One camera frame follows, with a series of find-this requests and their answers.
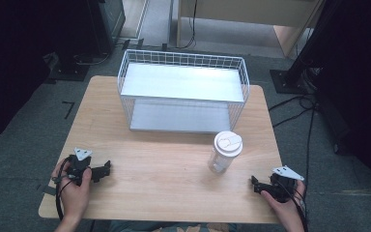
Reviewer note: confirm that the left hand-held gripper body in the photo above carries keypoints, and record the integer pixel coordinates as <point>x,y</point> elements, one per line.
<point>78,162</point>

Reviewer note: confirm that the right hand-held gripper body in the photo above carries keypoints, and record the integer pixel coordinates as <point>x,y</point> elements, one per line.
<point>283,185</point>

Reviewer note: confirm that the clear cup with white lid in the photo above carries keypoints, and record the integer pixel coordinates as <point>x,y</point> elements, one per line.
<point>224,154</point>

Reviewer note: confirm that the person's right hand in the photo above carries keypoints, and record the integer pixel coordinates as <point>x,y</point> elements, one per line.
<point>285,209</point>

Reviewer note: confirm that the person's left hand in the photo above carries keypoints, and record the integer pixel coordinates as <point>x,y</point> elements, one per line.
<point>74,196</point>

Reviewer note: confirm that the person's patterned clothing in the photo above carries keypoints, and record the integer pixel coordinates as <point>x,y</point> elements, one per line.
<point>174,227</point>

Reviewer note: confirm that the black stand base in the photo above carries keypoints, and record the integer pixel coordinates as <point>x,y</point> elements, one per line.
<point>69,69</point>

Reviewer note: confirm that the dark curtain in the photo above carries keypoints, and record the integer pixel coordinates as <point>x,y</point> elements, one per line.
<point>9,64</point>
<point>364,80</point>

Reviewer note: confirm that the black metal stand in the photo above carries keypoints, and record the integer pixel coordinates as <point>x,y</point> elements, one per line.
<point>306,58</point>

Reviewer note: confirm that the black cabinet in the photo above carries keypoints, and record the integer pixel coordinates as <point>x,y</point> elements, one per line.
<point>104,22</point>

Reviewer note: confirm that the light wooden desk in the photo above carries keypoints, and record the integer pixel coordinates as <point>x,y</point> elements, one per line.
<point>248,13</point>

